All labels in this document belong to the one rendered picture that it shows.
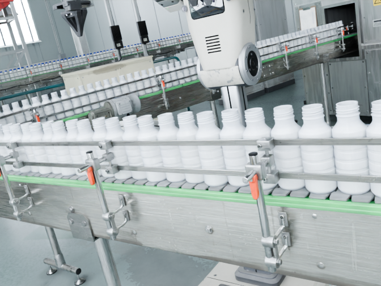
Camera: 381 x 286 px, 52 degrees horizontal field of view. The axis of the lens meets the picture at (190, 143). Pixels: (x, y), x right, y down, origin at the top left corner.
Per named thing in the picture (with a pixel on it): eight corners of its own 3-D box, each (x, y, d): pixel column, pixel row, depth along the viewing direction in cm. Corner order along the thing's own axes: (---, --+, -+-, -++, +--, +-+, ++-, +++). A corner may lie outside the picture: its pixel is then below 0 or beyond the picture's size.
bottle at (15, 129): (39, 165, 138) (25, 121, 134) (36, 170, 133) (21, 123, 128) (22, 169, 137) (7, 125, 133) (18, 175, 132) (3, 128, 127)
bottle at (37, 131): (37, 173, 129) (21, 125, 124) (54, 167, 132) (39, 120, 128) (44, 176, 124) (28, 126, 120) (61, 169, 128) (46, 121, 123)
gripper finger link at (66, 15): (66, 38, 120) (58, 7, 118) (83, 37, 126) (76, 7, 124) (81, 35, 117) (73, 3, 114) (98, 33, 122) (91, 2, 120)
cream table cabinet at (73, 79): (148, 134, 612) (131, 58, 581) (170, 137, 562) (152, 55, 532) (83, 157, 552) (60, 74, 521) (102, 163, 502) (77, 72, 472)
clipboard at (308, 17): (302, 37, 459) (299, 8, 450) (319, 34, 440) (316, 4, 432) (300, 37, 456) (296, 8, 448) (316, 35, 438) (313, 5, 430)
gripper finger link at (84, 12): (60, 40, 118) (53, 7, 116) (78, 37, 124) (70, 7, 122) (76, 36, 115) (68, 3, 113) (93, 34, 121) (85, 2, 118)
